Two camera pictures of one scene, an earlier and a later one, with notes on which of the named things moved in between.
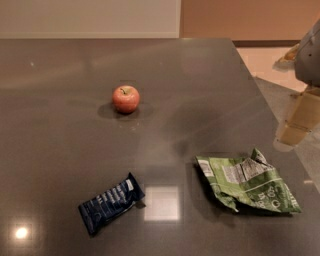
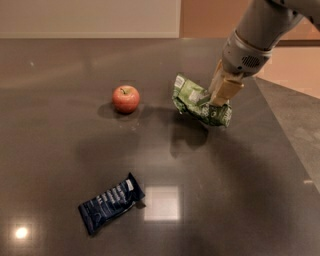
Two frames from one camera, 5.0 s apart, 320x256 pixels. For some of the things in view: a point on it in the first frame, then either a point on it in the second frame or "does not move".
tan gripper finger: x=303 y=119 -> x=226 y=92
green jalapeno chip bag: x=251 y=180 -> x=193 y=98
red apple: x=125 y=99 does not move
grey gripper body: x=310 y=60 -> x=240 y=59
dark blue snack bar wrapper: x=111 y=203 does not move
